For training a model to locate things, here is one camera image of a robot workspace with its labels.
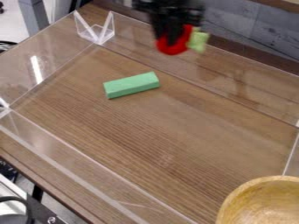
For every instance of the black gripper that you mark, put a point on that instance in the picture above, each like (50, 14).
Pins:
(189, 10)

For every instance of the red plush fruit green stem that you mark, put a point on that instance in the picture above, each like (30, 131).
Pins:
(194, 39)

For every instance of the green rectangular block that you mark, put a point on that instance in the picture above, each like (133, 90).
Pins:
(131, 85)

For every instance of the grey table leg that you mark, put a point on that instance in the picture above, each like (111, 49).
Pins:
(34, 15)

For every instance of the wooden bowl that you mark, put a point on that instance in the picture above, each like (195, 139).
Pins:
(264, 201)

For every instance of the black metal base device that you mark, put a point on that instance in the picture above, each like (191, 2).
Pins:
(42, 214)

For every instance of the clear acrylic corner bracket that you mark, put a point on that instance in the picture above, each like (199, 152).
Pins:
(95, 33)

